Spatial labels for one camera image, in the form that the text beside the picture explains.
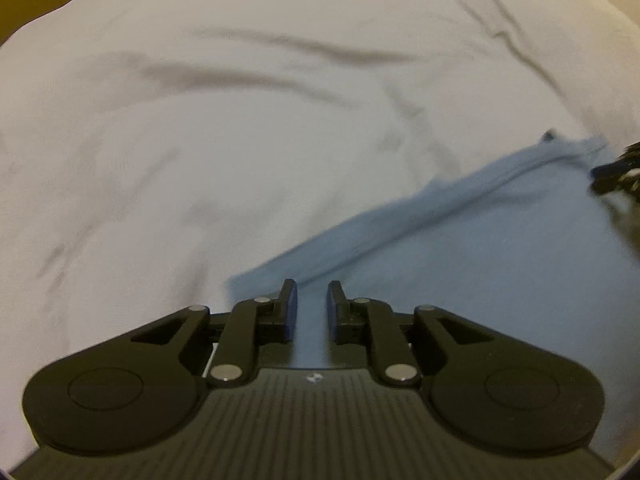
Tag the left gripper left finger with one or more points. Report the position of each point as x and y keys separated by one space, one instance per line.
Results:
x=276 y=317

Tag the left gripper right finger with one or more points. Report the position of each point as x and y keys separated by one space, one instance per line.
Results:
x=346 y=324

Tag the light blue garment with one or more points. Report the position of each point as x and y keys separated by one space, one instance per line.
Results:
x=521 y=246

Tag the white bed sheet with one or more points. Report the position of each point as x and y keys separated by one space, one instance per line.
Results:
x=153 y=149

